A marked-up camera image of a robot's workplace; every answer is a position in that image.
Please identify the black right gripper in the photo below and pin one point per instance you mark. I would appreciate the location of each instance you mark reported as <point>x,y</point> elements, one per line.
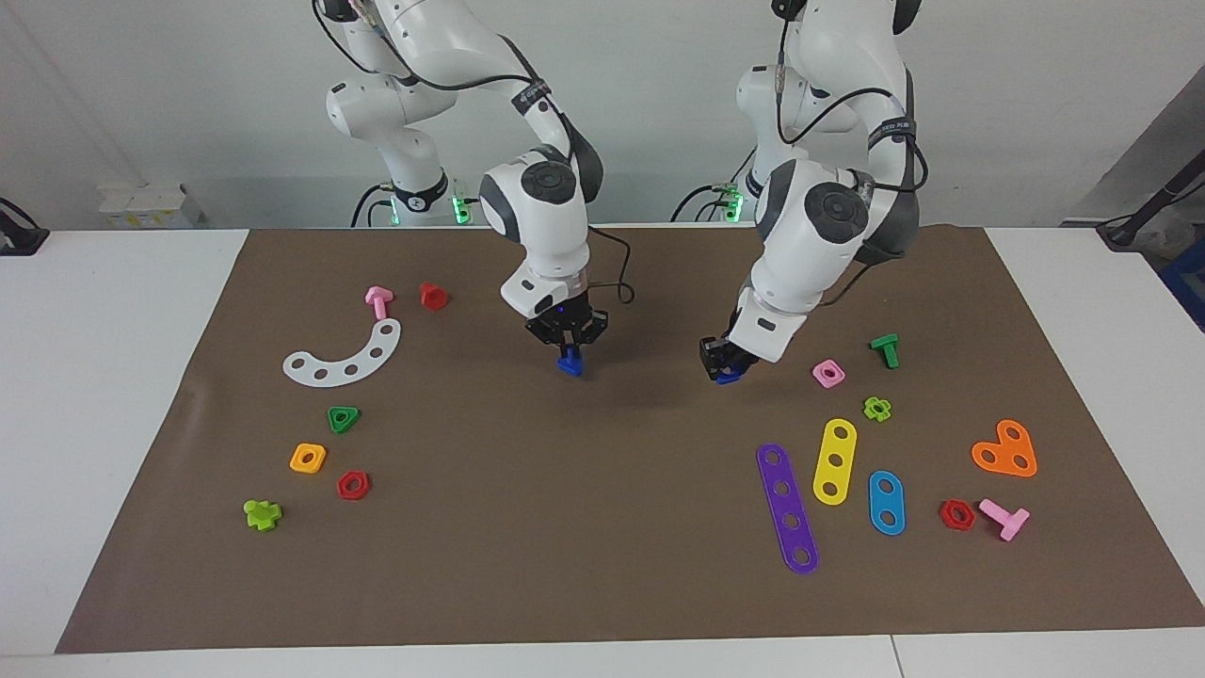
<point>570,325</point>

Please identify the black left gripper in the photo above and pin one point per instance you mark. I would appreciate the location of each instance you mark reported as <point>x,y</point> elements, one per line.
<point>739,356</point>

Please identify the blue square plastic nut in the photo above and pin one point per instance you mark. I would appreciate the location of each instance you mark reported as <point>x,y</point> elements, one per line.
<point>727,379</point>

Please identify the blue plastic screw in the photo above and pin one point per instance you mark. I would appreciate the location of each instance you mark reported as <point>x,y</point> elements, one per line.
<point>570,367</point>

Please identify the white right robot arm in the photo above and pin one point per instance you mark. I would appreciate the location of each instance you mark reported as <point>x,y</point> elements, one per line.
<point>546,235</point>

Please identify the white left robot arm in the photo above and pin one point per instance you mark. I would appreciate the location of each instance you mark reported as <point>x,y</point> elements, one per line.
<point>810,254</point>

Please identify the pink square plastic nut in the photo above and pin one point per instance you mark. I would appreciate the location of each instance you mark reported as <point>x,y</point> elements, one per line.
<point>818,369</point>

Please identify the red plastic screw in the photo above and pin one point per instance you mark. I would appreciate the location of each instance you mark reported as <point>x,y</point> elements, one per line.
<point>433,298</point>

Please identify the green cross-shaped plastic nut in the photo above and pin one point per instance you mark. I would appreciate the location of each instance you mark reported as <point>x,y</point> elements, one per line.
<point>870,411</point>

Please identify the dark green plastic screw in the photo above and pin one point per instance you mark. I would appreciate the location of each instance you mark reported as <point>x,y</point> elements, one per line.
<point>887,350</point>

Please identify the pink plastic screw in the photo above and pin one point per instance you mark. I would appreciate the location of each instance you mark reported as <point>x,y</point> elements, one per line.
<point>378,303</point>
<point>998,511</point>

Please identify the green triangular plastic nut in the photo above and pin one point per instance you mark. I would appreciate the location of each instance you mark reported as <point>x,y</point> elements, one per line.
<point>332,412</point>

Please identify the red hexagonal plastic nut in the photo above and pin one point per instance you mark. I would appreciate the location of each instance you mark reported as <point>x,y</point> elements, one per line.
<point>944,515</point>
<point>343,487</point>

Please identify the orange square plastic nut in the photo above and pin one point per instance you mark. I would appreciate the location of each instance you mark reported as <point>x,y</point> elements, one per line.
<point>297,463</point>

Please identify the lime green plastic screw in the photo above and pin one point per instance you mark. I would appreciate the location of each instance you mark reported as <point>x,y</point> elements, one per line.
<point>261,515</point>

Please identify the yellow three-hole plastic strip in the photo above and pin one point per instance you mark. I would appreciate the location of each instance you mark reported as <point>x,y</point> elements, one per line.
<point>835,447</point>

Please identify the purple four-hole plastic strip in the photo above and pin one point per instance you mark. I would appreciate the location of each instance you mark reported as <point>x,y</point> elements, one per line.
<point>786,506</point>

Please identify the large brown table mat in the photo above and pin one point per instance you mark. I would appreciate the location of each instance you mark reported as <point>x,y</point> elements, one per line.
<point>565,527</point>

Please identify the white curved five-hole plate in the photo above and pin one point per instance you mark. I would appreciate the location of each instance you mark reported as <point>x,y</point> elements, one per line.
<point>362,363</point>

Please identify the blue two-hole plastic strip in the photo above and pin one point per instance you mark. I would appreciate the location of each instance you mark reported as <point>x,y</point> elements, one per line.
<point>886,502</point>

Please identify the orange angled three-hole plate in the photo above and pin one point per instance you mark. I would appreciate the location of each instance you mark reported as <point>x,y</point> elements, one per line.
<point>1004,450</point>

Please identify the white cardboard box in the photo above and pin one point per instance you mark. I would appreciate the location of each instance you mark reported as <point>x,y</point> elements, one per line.
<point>151,202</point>

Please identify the black slanted pole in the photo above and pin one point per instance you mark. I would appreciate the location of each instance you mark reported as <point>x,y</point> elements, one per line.
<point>1158,198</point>

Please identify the blue crate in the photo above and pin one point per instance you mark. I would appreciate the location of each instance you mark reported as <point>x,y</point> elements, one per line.
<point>1188,282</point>

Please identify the black stand base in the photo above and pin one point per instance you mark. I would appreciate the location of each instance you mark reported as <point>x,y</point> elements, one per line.
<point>24,240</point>

